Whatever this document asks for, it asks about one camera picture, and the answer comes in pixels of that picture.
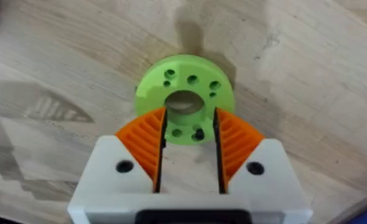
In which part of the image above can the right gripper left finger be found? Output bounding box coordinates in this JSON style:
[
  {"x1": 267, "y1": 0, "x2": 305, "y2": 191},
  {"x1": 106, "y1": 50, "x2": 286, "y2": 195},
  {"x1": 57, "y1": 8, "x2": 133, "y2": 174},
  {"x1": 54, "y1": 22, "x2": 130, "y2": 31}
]
[{"x1": 76, "y1": 106, "x2": 168, "y2": 196}]

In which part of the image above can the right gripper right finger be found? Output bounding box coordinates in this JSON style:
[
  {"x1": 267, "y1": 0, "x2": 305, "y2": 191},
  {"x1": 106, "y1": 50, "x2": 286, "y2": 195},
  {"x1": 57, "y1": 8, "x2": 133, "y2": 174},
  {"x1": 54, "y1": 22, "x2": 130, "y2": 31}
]
[{"x1": 213, "y1": 107, "x2": 305, "y2": 196}]

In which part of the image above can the green disc with holes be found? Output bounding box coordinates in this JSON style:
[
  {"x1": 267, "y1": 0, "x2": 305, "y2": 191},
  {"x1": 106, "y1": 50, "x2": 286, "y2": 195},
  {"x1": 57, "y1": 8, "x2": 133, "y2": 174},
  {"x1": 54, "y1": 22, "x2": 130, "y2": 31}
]
[{"x1": 134, "y1": 54, "x2": 236, "y2": 146}]

